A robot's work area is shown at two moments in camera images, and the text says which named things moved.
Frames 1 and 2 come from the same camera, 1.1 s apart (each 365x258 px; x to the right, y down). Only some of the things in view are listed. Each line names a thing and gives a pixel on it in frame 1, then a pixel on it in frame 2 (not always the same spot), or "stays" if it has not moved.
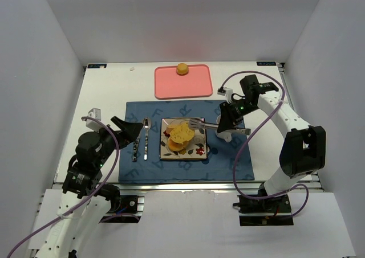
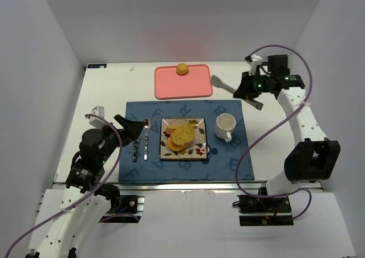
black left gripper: (120, 131) stays
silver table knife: (136, 144) stays
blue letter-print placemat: (140, 160) stays
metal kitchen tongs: (197, 124) → (216, 81)
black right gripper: (228, 115) → (249, 84)
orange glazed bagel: (176, 146) stays
